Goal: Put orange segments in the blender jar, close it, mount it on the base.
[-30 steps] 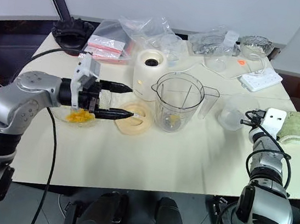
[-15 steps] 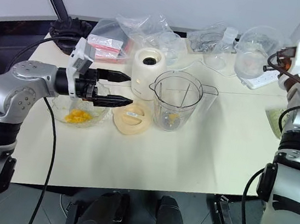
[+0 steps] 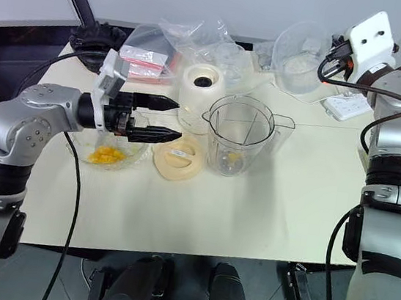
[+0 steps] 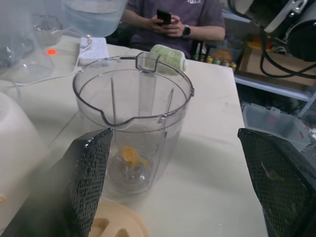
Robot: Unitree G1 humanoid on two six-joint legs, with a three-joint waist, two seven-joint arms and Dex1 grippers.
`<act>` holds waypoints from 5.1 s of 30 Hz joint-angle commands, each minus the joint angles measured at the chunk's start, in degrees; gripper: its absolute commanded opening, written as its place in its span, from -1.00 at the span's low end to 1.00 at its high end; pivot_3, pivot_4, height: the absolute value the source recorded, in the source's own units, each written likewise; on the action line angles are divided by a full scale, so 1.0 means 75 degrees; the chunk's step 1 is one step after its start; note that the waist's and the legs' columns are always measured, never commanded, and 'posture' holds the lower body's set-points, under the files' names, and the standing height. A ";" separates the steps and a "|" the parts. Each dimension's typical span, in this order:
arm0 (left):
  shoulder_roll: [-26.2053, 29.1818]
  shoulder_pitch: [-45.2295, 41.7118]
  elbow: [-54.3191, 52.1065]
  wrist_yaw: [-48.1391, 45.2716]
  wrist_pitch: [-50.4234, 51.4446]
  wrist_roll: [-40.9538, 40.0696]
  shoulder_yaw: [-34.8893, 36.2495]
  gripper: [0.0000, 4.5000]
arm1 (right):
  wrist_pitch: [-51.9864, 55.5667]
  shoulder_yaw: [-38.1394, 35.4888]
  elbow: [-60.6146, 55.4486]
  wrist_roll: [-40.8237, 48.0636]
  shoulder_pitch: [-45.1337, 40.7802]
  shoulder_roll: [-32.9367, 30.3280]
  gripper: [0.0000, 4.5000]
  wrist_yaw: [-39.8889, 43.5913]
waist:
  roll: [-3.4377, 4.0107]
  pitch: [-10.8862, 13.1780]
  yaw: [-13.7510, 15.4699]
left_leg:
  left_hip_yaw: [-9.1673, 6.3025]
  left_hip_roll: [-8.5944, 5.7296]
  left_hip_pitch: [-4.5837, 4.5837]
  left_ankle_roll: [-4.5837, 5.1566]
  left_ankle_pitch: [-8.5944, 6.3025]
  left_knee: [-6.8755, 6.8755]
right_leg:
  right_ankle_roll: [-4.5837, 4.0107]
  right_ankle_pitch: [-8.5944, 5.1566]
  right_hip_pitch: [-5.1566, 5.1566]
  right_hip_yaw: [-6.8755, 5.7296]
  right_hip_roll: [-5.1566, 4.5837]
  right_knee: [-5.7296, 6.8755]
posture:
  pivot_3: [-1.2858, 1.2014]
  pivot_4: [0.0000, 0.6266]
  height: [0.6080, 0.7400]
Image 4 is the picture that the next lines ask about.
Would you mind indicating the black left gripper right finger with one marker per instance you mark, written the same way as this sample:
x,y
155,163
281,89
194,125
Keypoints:
x,y
281,177

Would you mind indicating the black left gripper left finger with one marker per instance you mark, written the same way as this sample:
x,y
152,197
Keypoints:
x,y
84,177

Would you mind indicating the cream blender jar lid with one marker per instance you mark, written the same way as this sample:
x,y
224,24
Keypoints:
x,y
118,219

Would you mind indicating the cream blender base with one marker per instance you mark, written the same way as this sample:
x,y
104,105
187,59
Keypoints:
x,y
17,153

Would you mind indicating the clear plastic blender jar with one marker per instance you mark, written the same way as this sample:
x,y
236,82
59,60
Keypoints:
x,y
133,118

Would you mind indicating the person's right hand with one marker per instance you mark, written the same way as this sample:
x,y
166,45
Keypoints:
x,y
158,24

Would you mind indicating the person's left hand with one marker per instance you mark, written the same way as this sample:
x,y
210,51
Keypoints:
x,y
174,27

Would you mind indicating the orange segment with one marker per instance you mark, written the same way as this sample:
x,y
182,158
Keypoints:
x,y
132,156

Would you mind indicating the clear plastic storage box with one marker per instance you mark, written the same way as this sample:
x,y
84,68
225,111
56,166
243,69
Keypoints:
x,y
274,121

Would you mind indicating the metal shelf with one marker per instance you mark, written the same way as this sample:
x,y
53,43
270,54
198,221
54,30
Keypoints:
x,y
276,86

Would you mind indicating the cardboard box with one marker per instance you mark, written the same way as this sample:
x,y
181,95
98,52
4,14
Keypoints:
x,y
269,66

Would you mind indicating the white power strip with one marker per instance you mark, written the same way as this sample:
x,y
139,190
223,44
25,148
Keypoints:
x,y
95,50

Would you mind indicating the rolled green cloth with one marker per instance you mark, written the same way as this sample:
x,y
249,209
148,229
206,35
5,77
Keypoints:
x,y
168,60

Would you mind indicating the clear plastic bag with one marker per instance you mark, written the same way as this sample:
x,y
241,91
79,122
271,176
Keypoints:
x,y
24,42

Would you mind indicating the clear plastic container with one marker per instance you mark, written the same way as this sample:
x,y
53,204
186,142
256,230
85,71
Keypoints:
x,y
92,16

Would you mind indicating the black wristwatch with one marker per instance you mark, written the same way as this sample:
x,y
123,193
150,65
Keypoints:
x,y
186,30

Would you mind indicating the person in purple shirt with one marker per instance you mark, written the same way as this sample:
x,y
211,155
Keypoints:
x,y
172,24

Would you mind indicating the black smartphone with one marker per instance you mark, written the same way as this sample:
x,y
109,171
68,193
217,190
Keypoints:
x,y
164,16

